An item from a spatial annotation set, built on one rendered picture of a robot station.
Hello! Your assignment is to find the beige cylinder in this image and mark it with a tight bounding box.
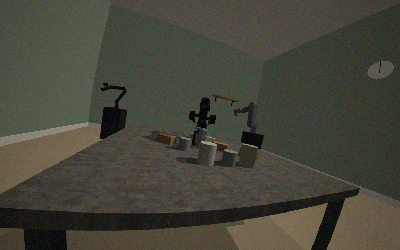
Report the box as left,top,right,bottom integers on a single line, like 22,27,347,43
197,141,217,166

